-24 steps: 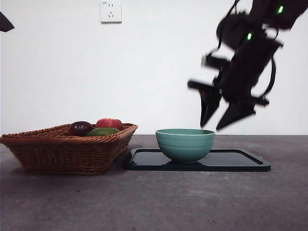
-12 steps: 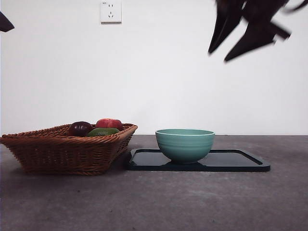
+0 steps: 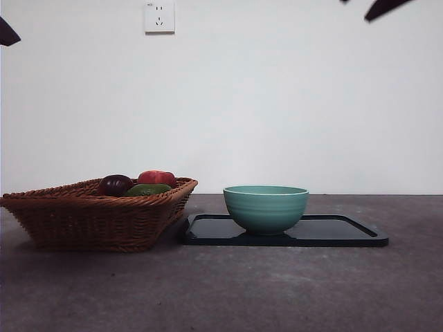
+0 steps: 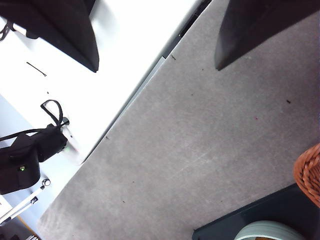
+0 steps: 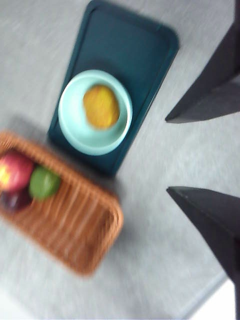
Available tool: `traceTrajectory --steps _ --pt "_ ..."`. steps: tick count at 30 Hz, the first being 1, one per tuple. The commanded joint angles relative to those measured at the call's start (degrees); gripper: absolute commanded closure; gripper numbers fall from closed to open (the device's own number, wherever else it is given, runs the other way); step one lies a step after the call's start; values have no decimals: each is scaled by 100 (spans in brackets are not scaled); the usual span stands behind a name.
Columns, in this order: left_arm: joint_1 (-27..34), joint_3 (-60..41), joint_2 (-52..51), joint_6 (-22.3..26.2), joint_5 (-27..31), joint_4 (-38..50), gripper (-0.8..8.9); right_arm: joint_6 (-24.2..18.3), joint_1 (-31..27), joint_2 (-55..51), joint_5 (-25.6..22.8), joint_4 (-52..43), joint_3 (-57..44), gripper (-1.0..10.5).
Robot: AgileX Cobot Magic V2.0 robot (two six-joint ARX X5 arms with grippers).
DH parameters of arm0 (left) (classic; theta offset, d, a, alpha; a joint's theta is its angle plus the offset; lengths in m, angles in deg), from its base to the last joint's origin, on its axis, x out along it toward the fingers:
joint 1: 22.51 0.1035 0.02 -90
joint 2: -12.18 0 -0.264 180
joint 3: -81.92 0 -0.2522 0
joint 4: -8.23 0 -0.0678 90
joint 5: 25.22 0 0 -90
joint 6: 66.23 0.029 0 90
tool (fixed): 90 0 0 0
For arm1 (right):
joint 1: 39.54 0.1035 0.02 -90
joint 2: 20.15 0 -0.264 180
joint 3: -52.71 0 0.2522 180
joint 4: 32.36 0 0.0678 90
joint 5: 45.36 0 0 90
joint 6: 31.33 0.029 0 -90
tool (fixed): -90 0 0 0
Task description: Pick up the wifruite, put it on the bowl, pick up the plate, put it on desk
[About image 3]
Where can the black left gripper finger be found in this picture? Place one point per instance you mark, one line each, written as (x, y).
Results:
(7, 36)

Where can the teal ribbed bowl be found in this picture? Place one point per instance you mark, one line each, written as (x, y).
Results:
(266, 211)

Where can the dark rectangular tray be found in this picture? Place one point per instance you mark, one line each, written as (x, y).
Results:
(328, 235)

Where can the green fruit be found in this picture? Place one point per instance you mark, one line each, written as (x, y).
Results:
(149, 189)

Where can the white wall socket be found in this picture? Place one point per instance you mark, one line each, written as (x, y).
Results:
(160, 19)

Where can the red round fruit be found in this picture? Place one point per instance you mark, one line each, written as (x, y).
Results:
(157, 178)

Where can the dark purple round fruit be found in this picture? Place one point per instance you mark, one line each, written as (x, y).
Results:
(116, 184)

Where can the brown wicker basket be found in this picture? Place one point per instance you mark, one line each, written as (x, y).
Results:
(90, 224)

